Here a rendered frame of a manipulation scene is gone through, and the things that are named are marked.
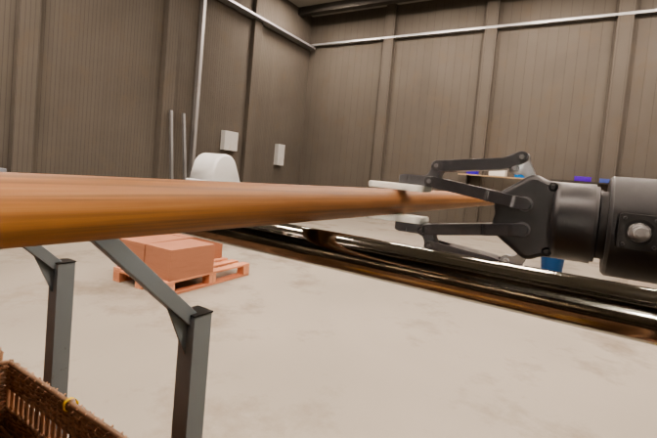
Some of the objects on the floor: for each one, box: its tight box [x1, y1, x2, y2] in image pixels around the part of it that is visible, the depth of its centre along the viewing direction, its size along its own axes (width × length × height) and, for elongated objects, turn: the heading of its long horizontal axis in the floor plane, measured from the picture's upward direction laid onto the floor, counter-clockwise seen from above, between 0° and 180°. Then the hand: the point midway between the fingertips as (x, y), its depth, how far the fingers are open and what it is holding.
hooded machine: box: [186, 153, 240, 182], centre depth 639 cm, size 70×63×137 cm
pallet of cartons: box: [112, 234, 249, 294], centre depth 424 cm, size 115×79×42 cm
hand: (397, 201), depth 49 cm, fingers closed on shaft, 3 cm apart
